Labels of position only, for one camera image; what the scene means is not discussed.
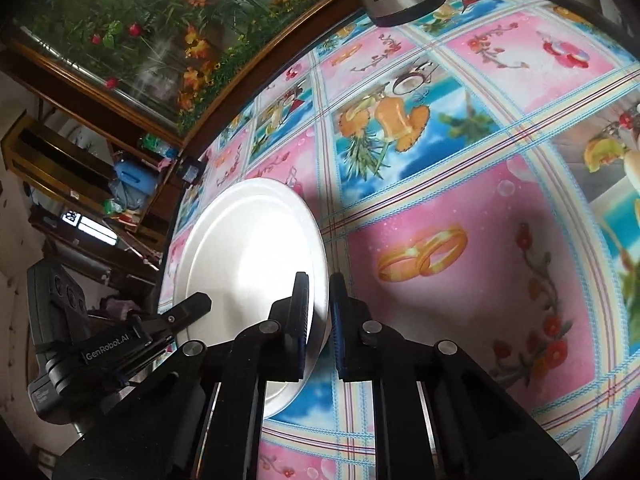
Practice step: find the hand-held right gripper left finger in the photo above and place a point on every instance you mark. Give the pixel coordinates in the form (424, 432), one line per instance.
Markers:
(301, 310)

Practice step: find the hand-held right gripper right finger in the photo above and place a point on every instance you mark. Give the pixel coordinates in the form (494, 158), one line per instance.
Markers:
(337, 320)

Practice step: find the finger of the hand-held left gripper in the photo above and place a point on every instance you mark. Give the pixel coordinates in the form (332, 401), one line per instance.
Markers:
(187, 312)

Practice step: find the large white foam bowl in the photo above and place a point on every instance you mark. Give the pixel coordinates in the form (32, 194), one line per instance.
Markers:
(240, 260)

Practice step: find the wooden cabinet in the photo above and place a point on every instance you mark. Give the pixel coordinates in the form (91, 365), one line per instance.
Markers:
(160, 200)

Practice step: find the blue plastic jug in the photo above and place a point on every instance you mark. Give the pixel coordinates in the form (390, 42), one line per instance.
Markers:
(132, 177)

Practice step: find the printed tablecloth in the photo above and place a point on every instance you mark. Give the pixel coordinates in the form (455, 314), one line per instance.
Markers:
(450, 210)

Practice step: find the wooden wall shelf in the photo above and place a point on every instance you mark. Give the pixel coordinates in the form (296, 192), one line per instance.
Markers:
(50, 160)

